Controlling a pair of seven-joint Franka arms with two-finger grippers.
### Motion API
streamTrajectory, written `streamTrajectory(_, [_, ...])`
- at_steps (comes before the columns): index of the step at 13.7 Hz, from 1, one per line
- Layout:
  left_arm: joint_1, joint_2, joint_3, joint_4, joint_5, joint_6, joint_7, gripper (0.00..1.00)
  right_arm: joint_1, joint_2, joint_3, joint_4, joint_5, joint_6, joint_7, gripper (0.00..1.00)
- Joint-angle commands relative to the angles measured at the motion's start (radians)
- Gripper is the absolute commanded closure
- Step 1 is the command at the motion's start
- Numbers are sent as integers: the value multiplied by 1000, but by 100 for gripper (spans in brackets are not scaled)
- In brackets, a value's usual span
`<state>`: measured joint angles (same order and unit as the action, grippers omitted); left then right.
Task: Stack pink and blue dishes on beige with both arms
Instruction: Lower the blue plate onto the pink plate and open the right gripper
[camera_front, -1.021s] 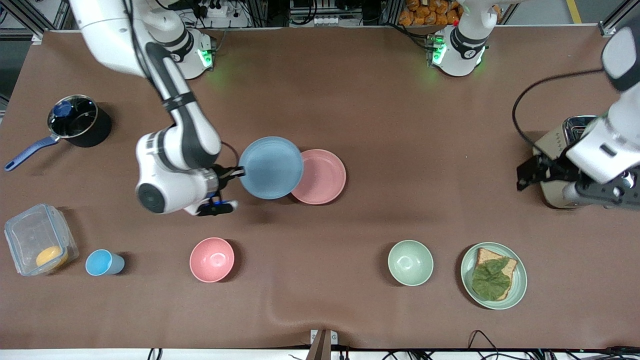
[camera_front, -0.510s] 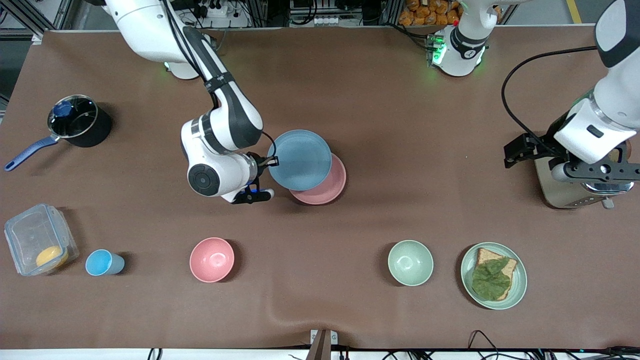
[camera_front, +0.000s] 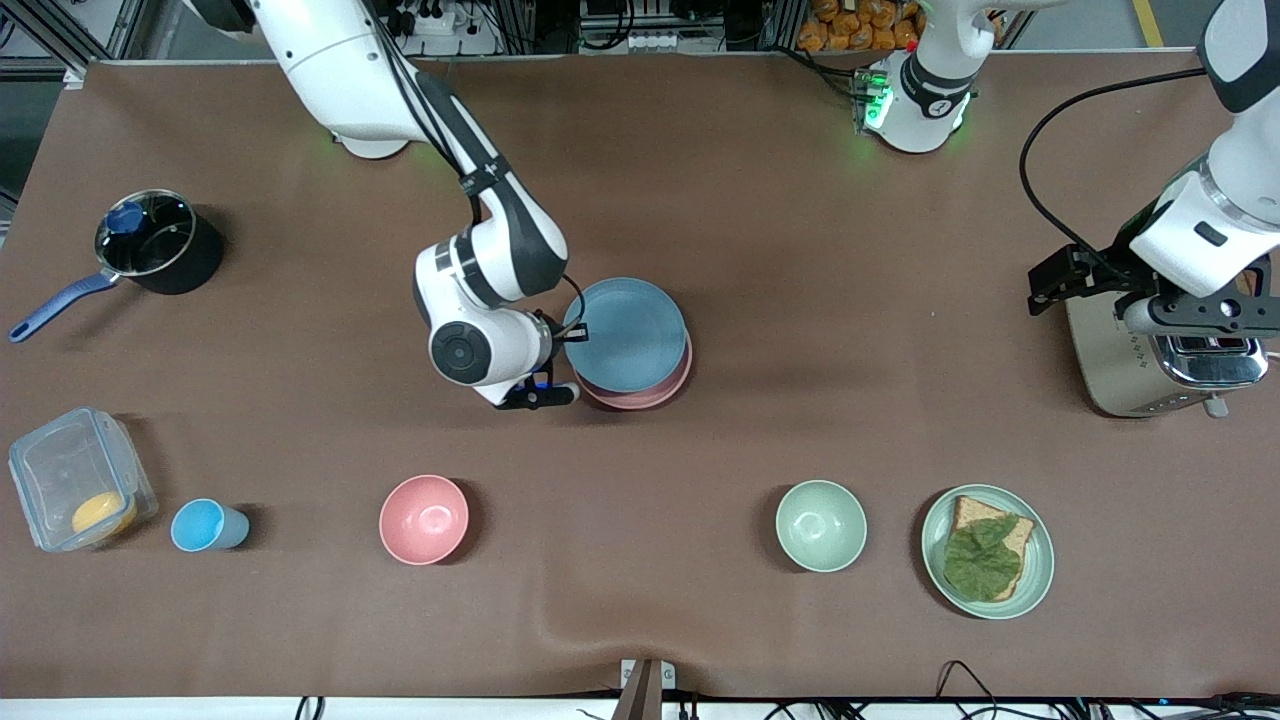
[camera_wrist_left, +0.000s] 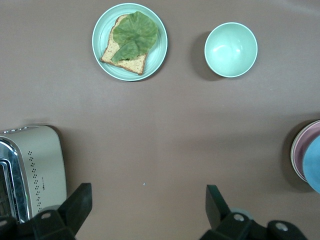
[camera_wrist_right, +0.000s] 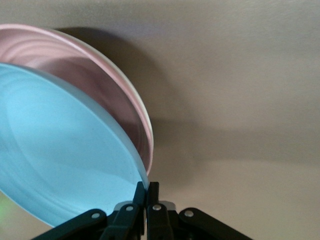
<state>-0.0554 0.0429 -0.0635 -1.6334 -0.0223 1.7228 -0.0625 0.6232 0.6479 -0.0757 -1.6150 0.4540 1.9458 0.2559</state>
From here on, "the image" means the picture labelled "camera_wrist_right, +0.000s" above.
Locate blue plate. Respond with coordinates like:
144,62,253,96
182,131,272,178
0,62,151,228

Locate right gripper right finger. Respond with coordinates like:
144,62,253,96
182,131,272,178
146,181,176,240

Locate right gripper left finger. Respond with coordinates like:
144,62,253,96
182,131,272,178
99,181,147,240

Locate brown tablecloth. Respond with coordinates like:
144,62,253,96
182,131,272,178
0,0,320,240

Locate pink plate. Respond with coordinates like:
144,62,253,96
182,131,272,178
0,23,154,177

